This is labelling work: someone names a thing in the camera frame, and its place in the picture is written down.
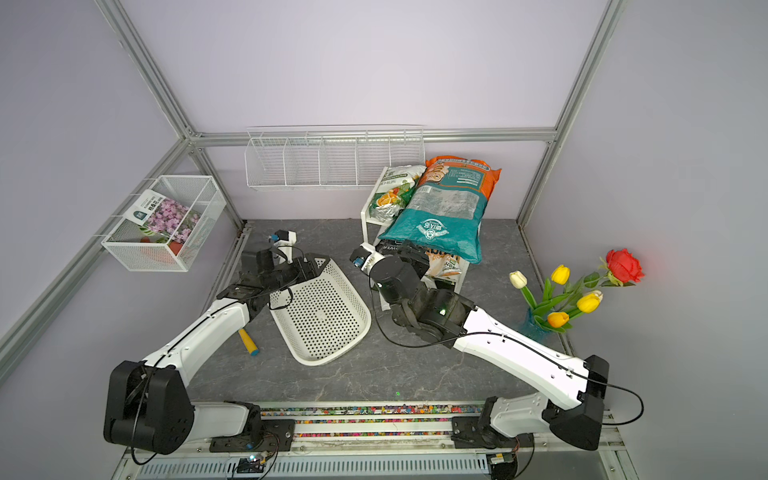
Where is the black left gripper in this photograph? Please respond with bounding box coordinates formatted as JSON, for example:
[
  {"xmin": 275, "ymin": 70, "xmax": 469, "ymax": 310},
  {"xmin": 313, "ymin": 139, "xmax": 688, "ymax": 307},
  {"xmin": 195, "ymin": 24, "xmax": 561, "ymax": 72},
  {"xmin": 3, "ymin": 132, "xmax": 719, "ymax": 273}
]
[{"xmin": 263, "ymin": 253, "xmax": 330, "ymax": 293}]

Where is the teal orange soil bag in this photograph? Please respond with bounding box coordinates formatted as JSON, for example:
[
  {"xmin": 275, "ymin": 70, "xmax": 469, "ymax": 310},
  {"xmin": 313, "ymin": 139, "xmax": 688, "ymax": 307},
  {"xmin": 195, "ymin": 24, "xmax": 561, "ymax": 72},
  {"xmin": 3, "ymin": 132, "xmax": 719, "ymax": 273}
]
[{"xmin": 380, "ymin": 156, "xmax": 501, "ymax": 264}]

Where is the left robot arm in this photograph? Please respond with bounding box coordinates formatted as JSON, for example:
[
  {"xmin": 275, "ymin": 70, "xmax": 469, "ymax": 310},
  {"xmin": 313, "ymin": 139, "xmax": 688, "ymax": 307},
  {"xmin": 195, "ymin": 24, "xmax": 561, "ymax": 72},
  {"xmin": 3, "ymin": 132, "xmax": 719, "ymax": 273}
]
[{"xmin": 103, "ymin": 247, "xmax": 330, "ymax": 455}]

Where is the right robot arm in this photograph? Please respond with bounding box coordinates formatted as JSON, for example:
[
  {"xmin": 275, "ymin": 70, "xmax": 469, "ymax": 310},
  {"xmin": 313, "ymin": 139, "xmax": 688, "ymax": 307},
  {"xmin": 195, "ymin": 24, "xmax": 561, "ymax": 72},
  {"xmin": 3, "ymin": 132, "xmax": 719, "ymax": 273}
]
[{"xmin": 350, "ymin": 243, "xmax": 609, "ymax": 451}]

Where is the orange fertilizer bag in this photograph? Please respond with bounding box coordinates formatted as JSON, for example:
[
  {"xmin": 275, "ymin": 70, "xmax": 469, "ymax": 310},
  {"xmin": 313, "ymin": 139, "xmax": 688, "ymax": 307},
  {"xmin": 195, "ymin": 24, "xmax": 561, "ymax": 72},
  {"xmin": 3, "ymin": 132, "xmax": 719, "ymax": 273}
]
[{"xmin": 426, "ymin": 250, "xmax": 462, "ymax": 279}]

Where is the white metal tiered shelf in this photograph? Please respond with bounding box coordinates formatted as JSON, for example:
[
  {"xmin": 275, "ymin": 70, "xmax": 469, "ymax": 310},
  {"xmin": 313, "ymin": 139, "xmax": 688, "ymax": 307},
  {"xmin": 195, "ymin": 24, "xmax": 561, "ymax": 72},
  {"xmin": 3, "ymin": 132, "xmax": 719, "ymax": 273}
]
[{"xmin": 360, "ymin": 165, "xmax": 469, "ymax": 293}]

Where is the green white urea bag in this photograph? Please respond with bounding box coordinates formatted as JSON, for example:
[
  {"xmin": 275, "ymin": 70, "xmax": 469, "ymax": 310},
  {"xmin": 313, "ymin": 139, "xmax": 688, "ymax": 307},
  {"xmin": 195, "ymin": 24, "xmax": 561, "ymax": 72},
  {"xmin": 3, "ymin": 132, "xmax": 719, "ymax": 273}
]
[{"xmin": 367, "ymin": 165, "xmax": 426, "ymax": 222}]

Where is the white perforated plastic basket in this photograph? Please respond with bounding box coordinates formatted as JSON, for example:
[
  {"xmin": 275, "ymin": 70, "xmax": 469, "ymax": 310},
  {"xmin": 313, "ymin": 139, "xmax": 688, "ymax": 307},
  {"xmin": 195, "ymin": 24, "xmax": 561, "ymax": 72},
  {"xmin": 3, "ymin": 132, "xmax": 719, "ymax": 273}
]
[{"xmin": 270, "ymin": 256, "xmax": 372, "ymax": 367}]

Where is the white artificial tulip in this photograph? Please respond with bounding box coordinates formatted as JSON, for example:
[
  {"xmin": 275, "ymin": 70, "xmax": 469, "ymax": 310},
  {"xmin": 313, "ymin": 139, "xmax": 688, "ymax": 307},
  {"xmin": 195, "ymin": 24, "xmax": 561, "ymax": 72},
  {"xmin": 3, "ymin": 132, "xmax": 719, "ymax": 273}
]
[{"xmin": 509, "ymin": 271, "xmax": 528, "ymax": 290}]

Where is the teal glass vase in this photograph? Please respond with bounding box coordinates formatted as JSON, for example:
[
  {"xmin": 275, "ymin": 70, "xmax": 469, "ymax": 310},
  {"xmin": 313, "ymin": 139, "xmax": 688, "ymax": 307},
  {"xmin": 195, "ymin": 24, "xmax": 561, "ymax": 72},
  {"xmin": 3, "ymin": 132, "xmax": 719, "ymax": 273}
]
[{"xmin": 518, "ymin": 308, "xmax": 550, "ymax": 343}]

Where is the purple flower seed packet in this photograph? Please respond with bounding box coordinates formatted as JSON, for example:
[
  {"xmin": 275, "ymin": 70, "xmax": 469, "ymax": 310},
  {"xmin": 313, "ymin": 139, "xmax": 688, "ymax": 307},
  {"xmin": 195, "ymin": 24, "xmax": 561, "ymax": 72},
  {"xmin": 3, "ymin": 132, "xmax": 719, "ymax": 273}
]
[{"xmin": 122, "ymin": 189, "xmax": 201, "ymax": 245}]

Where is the yellow artificial tulip upper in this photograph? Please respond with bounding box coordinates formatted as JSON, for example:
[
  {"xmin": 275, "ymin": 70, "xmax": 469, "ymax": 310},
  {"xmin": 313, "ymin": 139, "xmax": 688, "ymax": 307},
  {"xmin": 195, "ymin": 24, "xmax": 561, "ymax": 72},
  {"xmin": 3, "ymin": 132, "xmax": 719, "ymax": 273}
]
[{"xmin": 551, "ymin": 265, "xmax": 571, "ymax": 285}]

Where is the yellow artificial tulip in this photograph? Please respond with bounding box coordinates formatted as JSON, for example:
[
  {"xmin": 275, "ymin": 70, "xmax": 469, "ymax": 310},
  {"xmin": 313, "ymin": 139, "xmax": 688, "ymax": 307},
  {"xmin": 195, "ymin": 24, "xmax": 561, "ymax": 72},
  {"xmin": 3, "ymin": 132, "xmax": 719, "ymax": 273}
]
[
  {"xmin": 577, "ymin": 290, "xmax": 603, "ymax": 314},
  {"xmin": 551, "ymin": 265, "xmax": 571, "ymax": 285}
]

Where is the orange yellow tulip lower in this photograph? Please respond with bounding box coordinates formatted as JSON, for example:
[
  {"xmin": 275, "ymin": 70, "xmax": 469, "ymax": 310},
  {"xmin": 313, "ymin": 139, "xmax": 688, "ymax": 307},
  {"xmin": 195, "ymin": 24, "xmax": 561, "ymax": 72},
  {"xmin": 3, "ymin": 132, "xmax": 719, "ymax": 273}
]
[{"xmin": 547, "ymin": 311, "xmax": 570, "ymax": 328}]

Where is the yellow artificial tulip right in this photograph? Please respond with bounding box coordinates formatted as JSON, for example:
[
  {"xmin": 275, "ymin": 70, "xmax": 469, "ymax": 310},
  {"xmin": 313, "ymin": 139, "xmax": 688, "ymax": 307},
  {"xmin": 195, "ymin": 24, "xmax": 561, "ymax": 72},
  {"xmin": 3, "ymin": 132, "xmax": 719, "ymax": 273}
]
[{"xmin": 577, "ymin": 290, "xmax": 603, "ymax": 314}]

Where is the small circuit board left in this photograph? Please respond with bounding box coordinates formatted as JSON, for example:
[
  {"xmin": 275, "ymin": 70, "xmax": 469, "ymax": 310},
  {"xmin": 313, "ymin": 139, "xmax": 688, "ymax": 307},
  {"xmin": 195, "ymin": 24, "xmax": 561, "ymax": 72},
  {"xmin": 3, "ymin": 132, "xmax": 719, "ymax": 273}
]
[{"xmin": 235, "ymin": 456, "xmax": 267, "ymax": 475}]

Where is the small circuit board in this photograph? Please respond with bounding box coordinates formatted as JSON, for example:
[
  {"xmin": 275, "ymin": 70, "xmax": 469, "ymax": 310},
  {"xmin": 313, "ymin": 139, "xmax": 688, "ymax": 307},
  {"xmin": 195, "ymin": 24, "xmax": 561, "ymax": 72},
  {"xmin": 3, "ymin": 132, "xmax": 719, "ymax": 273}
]
[
  {"xmin": 486, "ymin": 453, "xmax": 518, "ymax": 480},
  {"xmin": 235, "ymin": 456, "xmax": 267, "ymax": 475}
]

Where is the red artificial rose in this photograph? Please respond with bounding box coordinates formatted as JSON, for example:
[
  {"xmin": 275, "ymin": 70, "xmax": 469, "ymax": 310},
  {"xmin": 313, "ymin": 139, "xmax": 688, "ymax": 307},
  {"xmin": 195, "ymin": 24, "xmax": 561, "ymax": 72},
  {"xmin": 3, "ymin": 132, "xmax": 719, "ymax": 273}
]
[{"xmin": 605, "ymin": 249, "xmax": 644, "ymax": 284}]

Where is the small circuit board right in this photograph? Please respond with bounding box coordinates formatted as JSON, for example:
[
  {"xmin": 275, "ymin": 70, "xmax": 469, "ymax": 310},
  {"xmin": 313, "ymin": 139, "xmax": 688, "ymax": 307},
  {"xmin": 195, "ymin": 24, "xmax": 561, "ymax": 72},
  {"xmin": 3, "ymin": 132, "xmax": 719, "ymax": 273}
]
[{"xmin": 486, "ymin": 453, "xmax": 518, "ymax": 480}]

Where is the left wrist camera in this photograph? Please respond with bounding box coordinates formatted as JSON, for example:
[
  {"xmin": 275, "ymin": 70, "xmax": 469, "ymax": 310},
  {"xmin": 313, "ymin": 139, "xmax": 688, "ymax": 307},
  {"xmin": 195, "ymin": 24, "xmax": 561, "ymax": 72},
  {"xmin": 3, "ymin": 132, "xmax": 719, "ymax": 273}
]
[{"xmin": 269, "ymin": 230, "xmax": 297, "ymax": 263}]

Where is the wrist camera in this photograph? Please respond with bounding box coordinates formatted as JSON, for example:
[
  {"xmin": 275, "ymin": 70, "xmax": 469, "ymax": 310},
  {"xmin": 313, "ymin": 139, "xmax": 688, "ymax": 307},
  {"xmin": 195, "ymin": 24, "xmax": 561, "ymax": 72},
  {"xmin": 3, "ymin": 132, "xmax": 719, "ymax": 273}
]
[
  {"xmin": 269, "ymin": 230, "xmax": 297, "ymax": 263},
  {"xmin": 350, "ymin": 243, "xmax": 384, "ymax": 276}
]

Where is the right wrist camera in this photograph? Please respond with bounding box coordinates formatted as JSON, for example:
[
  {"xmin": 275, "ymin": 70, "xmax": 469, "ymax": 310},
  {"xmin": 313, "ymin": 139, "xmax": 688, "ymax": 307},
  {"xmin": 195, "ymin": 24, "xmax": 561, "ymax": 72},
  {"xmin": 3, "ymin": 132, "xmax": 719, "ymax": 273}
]
[{"xmin": 350, "ymin": 243, "xmax": 384, "ymax": 276}]

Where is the white wire wall rack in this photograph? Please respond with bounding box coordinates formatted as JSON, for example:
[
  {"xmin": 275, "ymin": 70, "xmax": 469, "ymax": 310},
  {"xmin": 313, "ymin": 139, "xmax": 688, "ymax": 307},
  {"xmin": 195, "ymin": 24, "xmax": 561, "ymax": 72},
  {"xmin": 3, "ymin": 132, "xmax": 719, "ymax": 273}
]
[{"xmin": 244, "ymin": 124, "xmax": 425, "ymax": 189}]

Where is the white wire wall basket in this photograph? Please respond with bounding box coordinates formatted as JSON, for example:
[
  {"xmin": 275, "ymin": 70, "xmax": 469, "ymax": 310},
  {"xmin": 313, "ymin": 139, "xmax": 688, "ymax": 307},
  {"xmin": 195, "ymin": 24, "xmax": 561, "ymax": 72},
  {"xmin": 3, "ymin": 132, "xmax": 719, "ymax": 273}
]
[{"xmin": 102, "ymin": 175, "xmax": 226, "ymax": 273}]

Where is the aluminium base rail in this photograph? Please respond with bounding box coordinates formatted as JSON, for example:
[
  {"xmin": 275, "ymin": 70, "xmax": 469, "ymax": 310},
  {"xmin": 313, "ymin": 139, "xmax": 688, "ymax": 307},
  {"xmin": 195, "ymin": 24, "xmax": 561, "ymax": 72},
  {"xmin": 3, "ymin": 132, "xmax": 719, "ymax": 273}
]
[{"xmin": 113, "ymin": 402, "xmax": 638, "ymax": 479}]

